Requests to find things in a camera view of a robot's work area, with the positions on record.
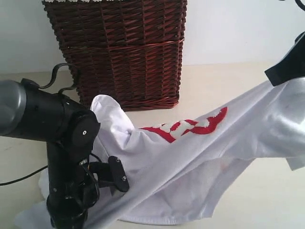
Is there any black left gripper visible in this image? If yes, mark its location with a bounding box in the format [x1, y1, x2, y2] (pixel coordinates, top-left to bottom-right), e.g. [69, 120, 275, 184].
[46, 158, 100, 229]

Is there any white t-shirt red lettering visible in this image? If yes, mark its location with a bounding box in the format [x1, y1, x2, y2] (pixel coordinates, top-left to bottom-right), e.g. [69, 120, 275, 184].
[14, 77, 305, 229]

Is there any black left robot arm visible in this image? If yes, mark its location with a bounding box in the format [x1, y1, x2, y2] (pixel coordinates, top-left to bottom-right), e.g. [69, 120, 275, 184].
[0, 79, 100, 229]

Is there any dark red wicker basket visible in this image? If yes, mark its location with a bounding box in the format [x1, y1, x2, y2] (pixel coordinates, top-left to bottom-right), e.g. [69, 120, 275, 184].
[42, 0, 187, 111]

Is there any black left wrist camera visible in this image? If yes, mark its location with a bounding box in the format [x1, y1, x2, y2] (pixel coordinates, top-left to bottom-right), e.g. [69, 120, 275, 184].
[89, 156, 130, 193]

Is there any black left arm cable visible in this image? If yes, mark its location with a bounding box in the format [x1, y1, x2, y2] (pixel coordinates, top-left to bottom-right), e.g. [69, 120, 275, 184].
[0, 62, 101, 206]

